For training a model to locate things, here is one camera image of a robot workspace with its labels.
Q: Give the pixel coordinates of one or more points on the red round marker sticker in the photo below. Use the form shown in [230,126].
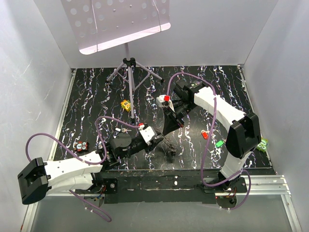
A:
[81,146]

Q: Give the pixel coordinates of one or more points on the green tagged key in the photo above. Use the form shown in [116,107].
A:
[219,143]

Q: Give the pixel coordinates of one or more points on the aluminium frame rail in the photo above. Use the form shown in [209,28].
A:
[269,185]

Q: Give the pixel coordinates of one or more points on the red tagged key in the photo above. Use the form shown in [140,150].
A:
[204,134]

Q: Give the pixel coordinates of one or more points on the yellow green toy block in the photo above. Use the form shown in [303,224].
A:
[126,105]

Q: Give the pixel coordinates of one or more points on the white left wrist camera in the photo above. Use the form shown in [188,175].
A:
[147,133]

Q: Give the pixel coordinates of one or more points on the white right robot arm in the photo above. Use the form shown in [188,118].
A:
[243,129]

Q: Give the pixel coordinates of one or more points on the perforated music stand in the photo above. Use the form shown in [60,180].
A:
[102,24]

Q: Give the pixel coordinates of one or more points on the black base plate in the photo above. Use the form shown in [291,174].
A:
[155,186]

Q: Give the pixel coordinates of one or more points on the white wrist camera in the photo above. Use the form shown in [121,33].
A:
[164,101]
[147,133]

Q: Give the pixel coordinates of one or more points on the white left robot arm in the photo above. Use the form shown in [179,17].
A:
[40,178]

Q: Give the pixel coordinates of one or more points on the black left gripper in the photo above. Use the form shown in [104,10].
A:
[153,143]

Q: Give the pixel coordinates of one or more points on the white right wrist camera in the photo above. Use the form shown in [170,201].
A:
[164,101]

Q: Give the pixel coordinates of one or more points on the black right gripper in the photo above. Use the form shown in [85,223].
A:
[170,123]

